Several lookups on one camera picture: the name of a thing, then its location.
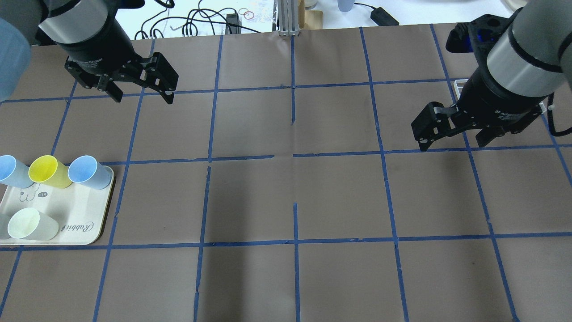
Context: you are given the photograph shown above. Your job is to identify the light blue cup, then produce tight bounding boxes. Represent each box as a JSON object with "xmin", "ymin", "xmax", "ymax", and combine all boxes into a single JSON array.
[{"xmin": 0, "ymin": 155, "xmax": 34, "ymax": 188}]

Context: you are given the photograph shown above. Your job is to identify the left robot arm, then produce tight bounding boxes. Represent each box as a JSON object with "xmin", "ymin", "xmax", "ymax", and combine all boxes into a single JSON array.
[{"xmin": 0, "ymin": 0, "xmax": 179, "ymax": 104}]

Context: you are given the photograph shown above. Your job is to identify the cream white cup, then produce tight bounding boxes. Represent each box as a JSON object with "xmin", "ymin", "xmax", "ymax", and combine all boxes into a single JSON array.
[{"xmin": 7, "ymin": 208, "xmax": 59, "ymax": 241}]

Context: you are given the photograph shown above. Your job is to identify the yellow cup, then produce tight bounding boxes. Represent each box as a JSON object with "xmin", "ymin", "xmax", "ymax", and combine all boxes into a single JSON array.
[{"xmin": 28, "ymin": 155, "xmax": 73, "ymax": 188}]

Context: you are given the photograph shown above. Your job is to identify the aluminium frame post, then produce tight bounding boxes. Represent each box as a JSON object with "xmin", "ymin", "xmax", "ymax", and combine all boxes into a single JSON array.
[{"xmin": 275, "ymin": 0, "xmax": 301, "ymax": 37}]

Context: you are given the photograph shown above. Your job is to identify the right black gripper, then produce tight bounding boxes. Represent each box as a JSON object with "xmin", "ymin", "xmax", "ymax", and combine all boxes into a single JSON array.
[{"xmin": 411, "ymin": 67, "xmax": 544, "ymax": 152}]

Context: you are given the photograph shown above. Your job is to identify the black cable bundle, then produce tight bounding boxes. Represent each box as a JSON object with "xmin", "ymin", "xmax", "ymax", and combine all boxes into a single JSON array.
[{"xmin": 134, "ymin": 0, "xmax": 262, "ymax": 41}]

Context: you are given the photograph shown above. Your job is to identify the wooden stand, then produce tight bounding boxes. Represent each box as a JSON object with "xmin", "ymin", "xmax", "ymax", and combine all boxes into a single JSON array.
[{"xmin": 298, "ymin": 0, "xmax": 324, "ymax": 30}]

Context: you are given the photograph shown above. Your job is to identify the cream rabbit tray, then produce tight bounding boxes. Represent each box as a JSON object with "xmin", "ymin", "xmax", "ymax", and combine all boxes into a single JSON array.
[{"xmin": 0, "ymin": 166, "xmax": 115, "ymax": 246}]

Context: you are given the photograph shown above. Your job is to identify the black power adapter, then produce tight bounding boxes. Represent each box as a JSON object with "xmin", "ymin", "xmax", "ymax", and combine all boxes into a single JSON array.
[{"xmin": 370, "ymin": 7, "xmax": 400, "ymax": 26}]

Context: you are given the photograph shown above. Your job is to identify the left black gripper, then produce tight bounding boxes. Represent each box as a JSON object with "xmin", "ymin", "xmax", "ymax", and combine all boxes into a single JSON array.
[{"xmin": 65, "ymin": 18, "xmax": 179, "ymax": 105}]

